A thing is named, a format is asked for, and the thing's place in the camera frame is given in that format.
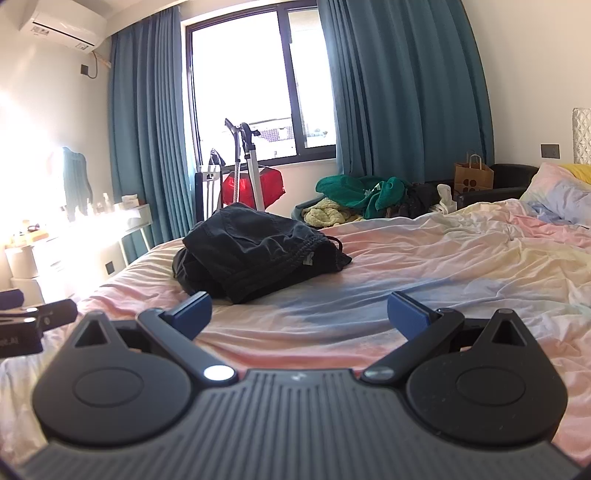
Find white bin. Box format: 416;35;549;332
4;244;40;280

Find window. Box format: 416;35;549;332
182;4;338;169

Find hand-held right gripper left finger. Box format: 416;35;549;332
74;292;238;386

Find brown paper bag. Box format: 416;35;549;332
453;152;495;195

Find wide teal curtain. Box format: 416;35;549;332
107;9;204;266

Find white cloth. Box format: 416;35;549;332
436;183;458;213

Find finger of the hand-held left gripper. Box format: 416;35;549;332
0;288;25;311
0;298;78;329

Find wavy framed mirror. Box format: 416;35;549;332
46;145;89;220

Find green garment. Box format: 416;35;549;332
315;174;411;220

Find red garment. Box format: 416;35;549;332
222;166;286;208

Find black pants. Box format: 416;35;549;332
172;202;352;304

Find dark clothes pile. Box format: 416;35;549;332
383;182;444;217

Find white air conditioner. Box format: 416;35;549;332
18;0;108;51

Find pastel pillow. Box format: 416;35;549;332
519;161;591;227

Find bed with pastel sheet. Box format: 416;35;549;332
0;198;591;467

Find grey laundry basket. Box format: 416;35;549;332
293;198;324;221

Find white tufted headboard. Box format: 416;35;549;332
571;107;591;166

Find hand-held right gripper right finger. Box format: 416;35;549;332
360;291;525;384

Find white desk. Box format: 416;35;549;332
4;202;154;305

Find yellow knit garment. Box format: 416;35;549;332
302;196;365;228

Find white side table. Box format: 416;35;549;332
194;148;227;223

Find black armchair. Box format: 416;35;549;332
455;163;541;210

